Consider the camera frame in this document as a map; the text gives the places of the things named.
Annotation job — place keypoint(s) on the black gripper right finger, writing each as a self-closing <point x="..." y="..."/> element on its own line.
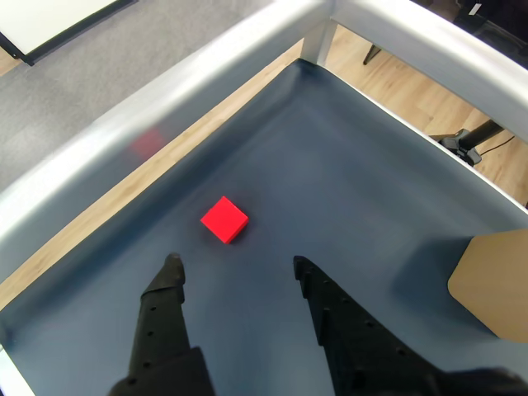
<point x="354" y="350"/>

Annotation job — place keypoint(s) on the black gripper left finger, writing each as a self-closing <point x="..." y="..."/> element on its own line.
<point x="158" y="321"/>

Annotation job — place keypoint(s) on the red cube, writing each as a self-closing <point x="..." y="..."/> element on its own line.
<point x="224" y="218"/>

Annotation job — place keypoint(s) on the tan wooden board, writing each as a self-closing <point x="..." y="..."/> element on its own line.
<point x="495" y="280"/>

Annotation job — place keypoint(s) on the dark grey table mat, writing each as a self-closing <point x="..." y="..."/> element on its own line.
<point x="330" y="185"/>

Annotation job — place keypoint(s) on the black stand foot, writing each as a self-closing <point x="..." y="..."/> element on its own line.
<point x="474" y="138"/>

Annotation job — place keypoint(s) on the dark furniture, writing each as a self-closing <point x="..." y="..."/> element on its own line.
<point x="486" y="24"/>

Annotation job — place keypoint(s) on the whiteboard with black frame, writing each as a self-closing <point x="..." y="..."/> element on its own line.
<point x="49" y="20"/>

